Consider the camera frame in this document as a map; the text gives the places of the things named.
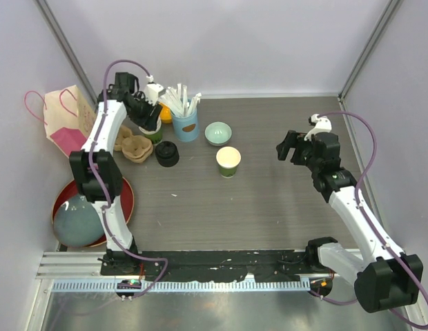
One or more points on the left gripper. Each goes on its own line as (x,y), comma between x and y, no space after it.
(150,121)

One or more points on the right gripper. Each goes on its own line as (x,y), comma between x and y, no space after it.
(295,141)

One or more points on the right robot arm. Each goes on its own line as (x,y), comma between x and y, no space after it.
(378,276)

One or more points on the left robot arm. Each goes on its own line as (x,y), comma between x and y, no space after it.
(96,173)

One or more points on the orange bowl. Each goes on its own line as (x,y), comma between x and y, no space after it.
(165,114)

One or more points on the stack of paper cups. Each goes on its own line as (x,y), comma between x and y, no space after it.
(154,136)

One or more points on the blue straw holder cup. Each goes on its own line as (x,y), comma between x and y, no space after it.
(186,129)

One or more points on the cardboard cup carrier tray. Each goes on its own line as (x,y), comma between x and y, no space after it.
(135,148)

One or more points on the stack of black lids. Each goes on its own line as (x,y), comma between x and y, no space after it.
(167,154)

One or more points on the light green ceramic bowl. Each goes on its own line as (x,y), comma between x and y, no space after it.
(218,133)

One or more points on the pink paper gift bag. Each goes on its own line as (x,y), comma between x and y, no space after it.
(67,118)

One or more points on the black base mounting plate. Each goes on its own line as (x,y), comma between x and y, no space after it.
(218,266)

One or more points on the grey blue plate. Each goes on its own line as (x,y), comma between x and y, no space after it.
(76,223)

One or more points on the aluminium frame rail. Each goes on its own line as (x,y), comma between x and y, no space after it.
(65,265)

